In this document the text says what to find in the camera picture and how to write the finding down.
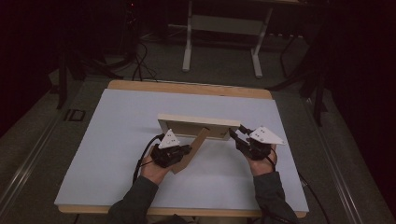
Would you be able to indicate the white metal desk frame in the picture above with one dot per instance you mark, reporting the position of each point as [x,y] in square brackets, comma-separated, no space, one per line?
[188,46]

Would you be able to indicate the metal floor rail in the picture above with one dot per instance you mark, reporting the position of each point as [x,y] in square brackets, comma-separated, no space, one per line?
[337,174]
[28,166]

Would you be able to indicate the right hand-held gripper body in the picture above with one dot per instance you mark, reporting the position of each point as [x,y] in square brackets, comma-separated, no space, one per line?
[258,149]

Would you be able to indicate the person's right hand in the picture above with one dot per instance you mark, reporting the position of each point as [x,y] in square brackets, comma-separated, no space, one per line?
[263,166]

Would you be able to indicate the black metal stand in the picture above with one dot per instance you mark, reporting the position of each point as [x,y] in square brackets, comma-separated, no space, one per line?
[62,81]
[318,99]

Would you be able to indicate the dark device with red light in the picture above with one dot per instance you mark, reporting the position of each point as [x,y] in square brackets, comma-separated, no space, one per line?
[131,28]

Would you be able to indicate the black floor socket box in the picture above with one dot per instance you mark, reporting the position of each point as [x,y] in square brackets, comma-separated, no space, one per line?
[74,115]

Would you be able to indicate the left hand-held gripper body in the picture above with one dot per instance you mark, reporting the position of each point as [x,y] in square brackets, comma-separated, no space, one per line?
[166,155]

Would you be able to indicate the person's left hand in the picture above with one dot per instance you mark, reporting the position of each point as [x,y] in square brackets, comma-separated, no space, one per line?
[154,172]

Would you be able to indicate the wooden picture frame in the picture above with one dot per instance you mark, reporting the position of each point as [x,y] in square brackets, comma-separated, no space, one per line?
[199,121]

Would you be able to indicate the white table mat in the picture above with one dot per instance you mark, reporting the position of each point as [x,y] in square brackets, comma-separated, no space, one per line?
[124,105]

